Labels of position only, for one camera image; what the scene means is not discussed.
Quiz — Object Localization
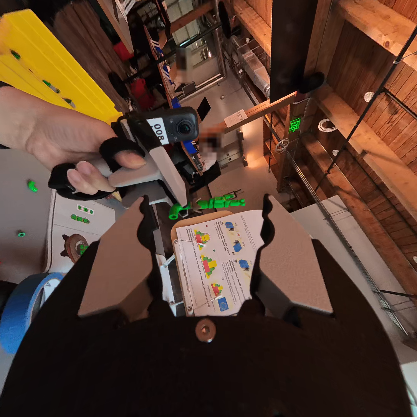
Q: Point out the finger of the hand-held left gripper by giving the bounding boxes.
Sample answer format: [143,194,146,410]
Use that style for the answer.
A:
[148,146,189,208]
[121,181,174,208]

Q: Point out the black hanging panel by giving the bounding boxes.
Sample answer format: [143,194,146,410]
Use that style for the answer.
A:
[269,0,326,103]

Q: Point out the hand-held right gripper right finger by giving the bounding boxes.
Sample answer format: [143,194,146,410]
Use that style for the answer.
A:
[250,194,333,319]

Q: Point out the person's left hand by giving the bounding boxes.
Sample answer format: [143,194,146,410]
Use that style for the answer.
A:
[0,86,148,196]

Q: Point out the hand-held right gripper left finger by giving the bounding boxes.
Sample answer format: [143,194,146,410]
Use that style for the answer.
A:
[78,195,164,322]

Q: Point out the lego instruction booklet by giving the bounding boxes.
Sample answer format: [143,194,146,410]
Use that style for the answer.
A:
[44,192,117,273]

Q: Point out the green lego bamboo stem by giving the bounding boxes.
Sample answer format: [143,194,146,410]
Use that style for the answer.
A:
[168,194,246,220]

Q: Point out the printed instruction sheet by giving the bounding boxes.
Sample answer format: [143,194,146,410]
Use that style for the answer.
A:
[175,210,265,317]

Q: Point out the yellow plastic bin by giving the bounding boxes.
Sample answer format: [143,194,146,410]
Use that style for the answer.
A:
[0,9,122,124]

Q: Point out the blue tape roll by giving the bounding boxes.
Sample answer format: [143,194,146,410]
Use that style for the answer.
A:
[0,272,65,355]

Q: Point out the white paper notice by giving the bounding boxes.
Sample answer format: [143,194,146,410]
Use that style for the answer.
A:
[224,109,249,128]

